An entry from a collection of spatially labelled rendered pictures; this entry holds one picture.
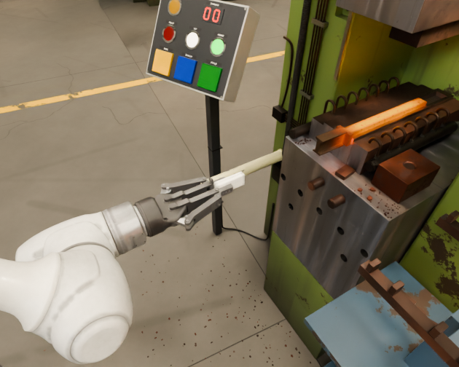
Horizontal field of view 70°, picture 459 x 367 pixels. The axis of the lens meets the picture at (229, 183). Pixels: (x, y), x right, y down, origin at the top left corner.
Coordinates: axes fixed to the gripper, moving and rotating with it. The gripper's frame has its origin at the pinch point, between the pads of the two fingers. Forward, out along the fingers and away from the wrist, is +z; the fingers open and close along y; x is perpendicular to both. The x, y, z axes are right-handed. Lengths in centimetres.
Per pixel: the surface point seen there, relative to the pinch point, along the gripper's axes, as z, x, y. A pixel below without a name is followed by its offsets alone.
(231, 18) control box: 28, 17, -46
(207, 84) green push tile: 17.8, -0.6, -43.1
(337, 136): 30.2, 2.1, 1.4
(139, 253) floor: -16, -100, -67
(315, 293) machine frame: 29, -60, 11
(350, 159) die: 35.0, -5.6, 3.5
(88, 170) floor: -22, -100, -149
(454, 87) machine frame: 83, 0, -1
